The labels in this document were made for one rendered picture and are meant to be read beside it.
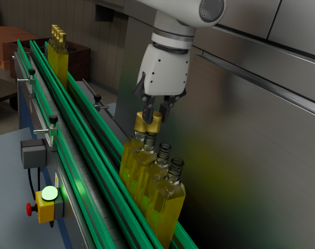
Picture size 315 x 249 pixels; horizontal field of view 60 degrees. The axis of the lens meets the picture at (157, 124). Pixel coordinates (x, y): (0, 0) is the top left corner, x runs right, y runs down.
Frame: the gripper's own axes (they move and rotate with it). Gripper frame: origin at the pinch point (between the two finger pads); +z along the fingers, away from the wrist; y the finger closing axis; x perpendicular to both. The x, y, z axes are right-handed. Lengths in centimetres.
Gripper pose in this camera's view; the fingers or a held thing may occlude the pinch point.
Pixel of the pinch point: (156, 113)
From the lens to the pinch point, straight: 62.9
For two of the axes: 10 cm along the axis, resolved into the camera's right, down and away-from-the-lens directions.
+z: -2.0, 8.7, 4.4
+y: -8.6, 0.7, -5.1
